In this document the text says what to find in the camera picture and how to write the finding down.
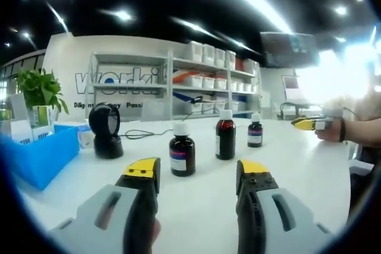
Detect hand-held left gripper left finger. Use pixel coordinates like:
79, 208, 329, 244
49, 156, 162, 254

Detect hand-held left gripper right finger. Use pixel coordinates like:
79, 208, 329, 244
235, 159, 337, 254

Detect small brown medicine bottle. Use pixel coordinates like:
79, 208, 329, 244
247, 113, 265, 149

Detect tall brown medicine bottle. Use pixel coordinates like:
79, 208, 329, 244
215, 109, 237, 161

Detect wide brown medicine bottle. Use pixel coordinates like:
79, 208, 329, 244
169, 122, 197, 177

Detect white medicine carton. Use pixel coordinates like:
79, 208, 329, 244
31, 123, 56, 142
10, 119, 33, 145

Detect person's right hand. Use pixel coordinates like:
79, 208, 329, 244
316, 118, 342, 143

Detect person's left hand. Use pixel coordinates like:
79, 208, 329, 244
148, 219, 163, 254

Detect white table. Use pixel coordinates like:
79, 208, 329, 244
11, 118, 363, 254

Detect small white blue carton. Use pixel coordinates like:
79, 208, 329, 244
77, 124, 96, 150

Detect blue plastic bin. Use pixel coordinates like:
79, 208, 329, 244
0, 124, 81, 192

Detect hanging dark monitor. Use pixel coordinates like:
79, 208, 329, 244
260, 31, 321, 70

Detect person's dark clothing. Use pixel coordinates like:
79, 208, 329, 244
347, 142, 381, 227

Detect black barcode scanner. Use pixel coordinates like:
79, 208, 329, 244
88, 102, 124, 159

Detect rows of white storage boxes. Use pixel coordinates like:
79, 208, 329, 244
172, 40, 260, 112

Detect white and green plant box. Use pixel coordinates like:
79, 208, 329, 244
29, 105, 57, 127

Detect white standing card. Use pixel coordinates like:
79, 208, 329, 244
10, 93, 30, 121

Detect green potted plant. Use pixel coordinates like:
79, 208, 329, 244
14, 68, 70, 115

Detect grey metal shelf unit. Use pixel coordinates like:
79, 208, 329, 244
88, 48, 263, 121

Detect black wrist strap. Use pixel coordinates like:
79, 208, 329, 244
338, 118, 347, 143

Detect black scanner cable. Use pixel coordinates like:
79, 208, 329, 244
123, 113, 221, 141

